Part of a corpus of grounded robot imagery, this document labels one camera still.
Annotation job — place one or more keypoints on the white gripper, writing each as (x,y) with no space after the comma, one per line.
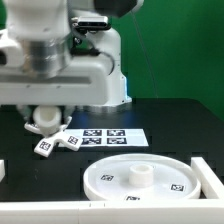
(81,83)

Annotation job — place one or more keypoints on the white round table top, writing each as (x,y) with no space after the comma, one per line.
(140,177)

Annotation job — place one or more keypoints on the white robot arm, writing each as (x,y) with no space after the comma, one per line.
(63,54)

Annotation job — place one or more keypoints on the white cross-shaped table base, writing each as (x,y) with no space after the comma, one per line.
(46,144)

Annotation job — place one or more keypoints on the white marker sheet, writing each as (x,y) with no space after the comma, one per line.
(110,137)

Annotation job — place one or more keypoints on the white L-shaped border fence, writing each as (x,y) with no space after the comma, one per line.
(209,210)

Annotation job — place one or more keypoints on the black camera on stand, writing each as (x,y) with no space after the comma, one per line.
(80,26)

